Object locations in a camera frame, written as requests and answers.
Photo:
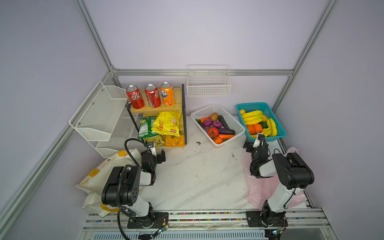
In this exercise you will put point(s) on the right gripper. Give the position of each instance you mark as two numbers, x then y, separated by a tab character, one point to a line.
259	147

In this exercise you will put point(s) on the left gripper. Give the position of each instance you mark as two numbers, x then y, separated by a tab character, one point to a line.
160	156

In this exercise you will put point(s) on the yellow chips bag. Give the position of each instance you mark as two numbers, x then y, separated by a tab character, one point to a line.
167	123

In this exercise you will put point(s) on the pink plastic grocery bag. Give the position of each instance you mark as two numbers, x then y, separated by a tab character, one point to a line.
262	189

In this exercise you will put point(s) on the orange soda can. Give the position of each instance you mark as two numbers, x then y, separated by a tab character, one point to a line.
168	95

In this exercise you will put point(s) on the white canvas tote bag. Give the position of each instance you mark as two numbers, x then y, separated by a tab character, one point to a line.
94	182

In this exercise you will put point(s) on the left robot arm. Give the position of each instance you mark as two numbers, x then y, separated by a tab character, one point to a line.
123	186

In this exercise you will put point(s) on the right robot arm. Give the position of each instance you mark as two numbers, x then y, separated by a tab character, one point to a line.
293	173

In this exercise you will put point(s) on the small yellow-green snack bag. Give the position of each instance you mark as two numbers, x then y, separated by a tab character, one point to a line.
158	141

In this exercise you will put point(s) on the toy orange fruit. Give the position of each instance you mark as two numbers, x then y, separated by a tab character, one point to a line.
258	128

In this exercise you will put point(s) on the orange snack packet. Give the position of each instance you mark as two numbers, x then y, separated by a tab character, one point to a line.
174	141

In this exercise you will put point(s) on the yellow toy banana right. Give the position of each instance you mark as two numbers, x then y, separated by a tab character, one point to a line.
272	125

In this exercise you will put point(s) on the yellow toy banana bunch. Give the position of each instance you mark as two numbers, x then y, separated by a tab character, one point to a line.
253	117

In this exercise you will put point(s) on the white plastic basket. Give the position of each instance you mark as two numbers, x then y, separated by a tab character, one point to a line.
201	114

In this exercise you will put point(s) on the green snack bag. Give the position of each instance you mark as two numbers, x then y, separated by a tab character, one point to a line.
145	129

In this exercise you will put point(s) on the orange toy carrot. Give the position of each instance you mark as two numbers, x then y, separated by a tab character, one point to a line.
226	136

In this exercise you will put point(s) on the purple toy eggplant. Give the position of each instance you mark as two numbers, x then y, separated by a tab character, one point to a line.
223	131

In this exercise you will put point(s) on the teal plastic basket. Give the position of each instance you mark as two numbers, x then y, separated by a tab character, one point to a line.
268	114

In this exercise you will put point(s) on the dark toy cucumber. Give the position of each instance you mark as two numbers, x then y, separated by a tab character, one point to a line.
223	122

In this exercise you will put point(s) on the purple toy onion right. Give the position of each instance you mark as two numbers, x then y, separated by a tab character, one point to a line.
217	124

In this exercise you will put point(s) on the purple toy onion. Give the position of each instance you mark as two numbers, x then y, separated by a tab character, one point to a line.
208	122
217	124

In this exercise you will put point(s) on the red toy tomato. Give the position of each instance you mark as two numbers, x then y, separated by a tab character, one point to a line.
213	132

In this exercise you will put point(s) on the brown toy potato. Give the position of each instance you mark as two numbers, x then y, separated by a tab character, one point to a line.
214	117

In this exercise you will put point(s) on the purple toy onion left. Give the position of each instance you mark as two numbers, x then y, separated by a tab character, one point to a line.
208	122

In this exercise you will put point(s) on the red cola can right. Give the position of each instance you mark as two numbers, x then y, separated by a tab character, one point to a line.
153	97

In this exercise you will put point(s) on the red cola can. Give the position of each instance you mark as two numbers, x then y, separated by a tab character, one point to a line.
135	97
153	97

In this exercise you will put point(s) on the white mesh tiered rack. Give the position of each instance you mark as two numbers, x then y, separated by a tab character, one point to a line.
103	119

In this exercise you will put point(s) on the red cola can left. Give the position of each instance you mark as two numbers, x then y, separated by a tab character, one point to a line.
135	97

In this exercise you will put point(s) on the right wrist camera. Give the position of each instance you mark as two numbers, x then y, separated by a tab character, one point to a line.
256	143

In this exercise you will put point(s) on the wooden black-frame shelf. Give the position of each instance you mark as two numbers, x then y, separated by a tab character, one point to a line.
180	105

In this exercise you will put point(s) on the white wire wall basket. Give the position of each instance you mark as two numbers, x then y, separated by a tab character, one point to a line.
208	81

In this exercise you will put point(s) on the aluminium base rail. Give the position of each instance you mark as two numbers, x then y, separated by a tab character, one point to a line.
298	224

